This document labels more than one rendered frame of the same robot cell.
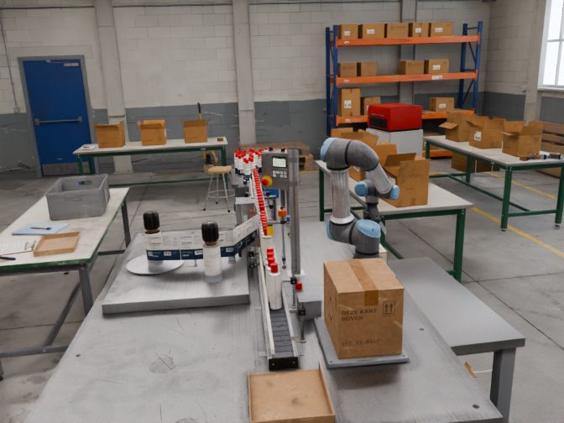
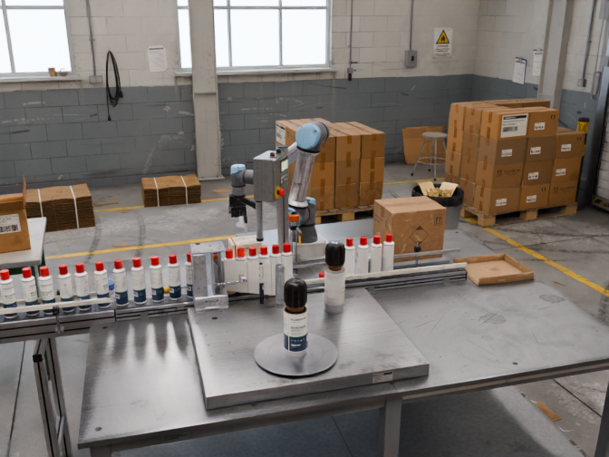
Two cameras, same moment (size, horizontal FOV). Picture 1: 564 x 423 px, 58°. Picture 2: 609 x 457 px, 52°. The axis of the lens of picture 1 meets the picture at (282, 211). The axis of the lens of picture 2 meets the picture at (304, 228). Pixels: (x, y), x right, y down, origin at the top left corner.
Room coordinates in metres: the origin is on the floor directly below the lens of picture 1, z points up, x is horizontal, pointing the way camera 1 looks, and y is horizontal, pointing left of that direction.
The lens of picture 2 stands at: (2.92, 2.68, 2.08)
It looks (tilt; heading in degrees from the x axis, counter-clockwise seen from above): 19 degrees down; 259
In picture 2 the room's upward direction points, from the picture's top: straight up
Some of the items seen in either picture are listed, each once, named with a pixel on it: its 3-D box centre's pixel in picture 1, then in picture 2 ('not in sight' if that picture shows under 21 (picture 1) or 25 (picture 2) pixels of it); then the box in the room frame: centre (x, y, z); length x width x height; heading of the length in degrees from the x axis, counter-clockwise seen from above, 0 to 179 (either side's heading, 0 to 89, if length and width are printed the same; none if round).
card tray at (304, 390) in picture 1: (288, 393); (492, 268); (1.46, 0.00, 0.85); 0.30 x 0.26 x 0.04; 4
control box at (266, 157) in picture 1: (279, 169); (271, 176); (2.56, 0.00, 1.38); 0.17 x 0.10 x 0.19; 60
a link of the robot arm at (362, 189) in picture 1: (367, 188); (256, 177); (2.58, -0.45, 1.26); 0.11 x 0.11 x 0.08; 56
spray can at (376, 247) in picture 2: (272, 279); (376, 256); (2.08, 0.05, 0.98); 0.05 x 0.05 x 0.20
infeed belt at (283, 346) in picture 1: (268, 273); (300, 288); (2.45, 0.08, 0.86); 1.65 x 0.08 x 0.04; 4
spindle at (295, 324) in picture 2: (153, 237); (295, 316); (2.58, 0.69, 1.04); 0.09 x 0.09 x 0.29
